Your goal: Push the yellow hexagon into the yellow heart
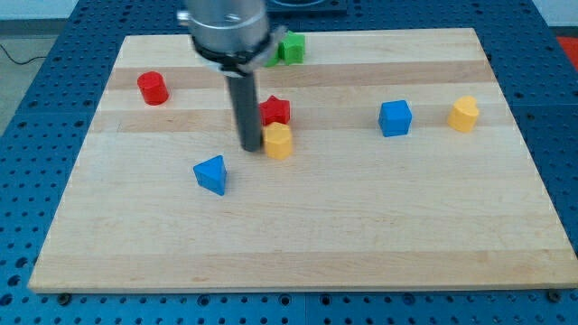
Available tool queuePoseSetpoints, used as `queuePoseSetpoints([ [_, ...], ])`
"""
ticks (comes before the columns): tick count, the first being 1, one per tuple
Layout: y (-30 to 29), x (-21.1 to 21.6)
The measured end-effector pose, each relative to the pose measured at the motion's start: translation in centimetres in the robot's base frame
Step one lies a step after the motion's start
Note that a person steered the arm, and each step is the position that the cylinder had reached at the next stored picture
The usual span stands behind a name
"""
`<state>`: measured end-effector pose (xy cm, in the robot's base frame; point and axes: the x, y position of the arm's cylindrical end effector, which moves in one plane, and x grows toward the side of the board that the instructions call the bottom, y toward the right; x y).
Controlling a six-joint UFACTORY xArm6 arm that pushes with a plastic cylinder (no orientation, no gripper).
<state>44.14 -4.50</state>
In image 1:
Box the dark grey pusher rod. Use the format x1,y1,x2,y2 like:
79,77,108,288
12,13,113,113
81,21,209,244
227,73,262,152

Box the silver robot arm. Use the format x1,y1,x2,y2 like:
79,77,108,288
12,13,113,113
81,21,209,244
176,0,287,152

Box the blue cube block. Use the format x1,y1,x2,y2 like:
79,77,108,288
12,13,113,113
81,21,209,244
378,100,413,137

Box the wooden board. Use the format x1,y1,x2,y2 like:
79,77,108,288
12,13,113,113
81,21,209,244
28,28,577,293

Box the blue triangle block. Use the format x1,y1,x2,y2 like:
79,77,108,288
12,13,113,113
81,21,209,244
192,155,227,196

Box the red cylinder block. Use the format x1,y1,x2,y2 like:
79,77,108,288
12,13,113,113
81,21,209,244
136,71,169,106

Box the yellow heart block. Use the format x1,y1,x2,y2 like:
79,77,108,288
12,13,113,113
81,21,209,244
447,96,480,133

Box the black cable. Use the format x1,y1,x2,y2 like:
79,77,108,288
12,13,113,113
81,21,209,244
0,43,48,66

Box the yellow hexagon block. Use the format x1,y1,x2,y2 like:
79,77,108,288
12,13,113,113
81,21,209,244
263,122,294,160

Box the green star block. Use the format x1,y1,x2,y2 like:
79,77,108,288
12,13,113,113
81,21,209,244
278,31,305,65

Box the red star block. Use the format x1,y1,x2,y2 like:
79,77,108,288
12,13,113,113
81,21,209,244
258,96,291,126

